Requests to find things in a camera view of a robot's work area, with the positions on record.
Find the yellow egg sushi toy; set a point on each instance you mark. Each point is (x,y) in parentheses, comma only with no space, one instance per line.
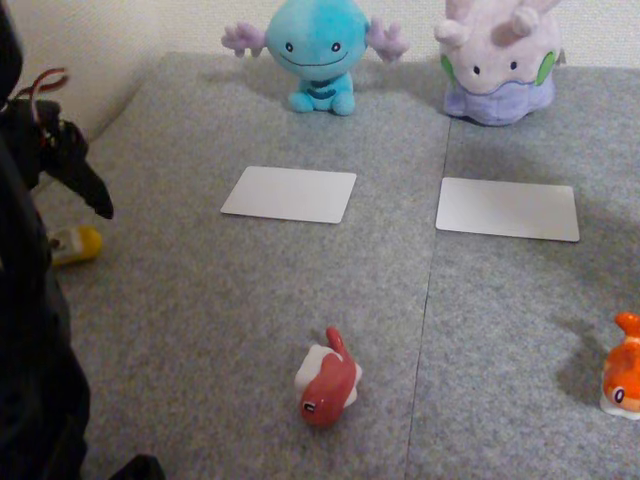
(85,245)

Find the orange shrimp sushi toy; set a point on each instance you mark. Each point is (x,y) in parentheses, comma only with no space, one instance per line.
(625,370)

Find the blue Wooper plush toy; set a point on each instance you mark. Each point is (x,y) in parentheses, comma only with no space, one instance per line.
(315,40)

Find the red tuna sushi toy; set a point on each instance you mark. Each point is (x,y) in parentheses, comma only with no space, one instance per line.
(330,390)

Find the purple Goomy plush toy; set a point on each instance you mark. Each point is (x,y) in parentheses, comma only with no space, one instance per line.
(500,60)

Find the grey carpet tile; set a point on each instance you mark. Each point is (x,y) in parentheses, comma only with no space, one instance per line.
(500,325)
(240,300)

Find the white rectangular card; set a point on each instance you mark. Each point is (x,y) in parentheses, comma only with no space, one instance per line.
(290,195)
(505,210)

